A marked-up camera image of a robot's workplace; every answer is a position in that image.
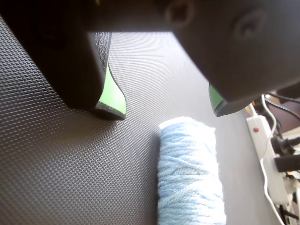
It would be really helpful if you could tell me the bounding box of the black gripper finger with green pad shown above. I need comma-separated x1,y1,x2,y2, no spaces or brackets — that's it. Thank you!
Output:
0,0,127,121
161,0,300,117

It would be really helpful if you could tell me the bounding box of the light blue yarn block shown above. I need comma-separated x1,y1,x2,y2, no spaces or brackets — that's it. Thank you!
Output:
157,116,227,225

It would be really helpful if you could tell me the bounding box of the white power strip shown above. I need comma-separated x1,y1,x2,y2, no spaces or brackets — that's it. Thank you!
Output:
246,116,290,207

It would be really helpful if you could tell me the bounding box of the black power plug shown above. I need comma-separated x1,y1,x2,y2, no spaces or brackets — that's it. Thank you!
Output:
270,135,300,155
274,154,300,172

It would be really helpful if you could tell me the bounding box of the thin black cable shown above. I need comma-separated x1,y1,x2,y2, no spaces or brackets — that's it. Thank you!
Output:
264,92,300,122

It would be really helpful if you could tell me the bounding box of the white cable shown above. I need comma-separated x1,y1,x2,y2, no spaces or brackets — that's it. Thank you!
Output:
259,93,285,225

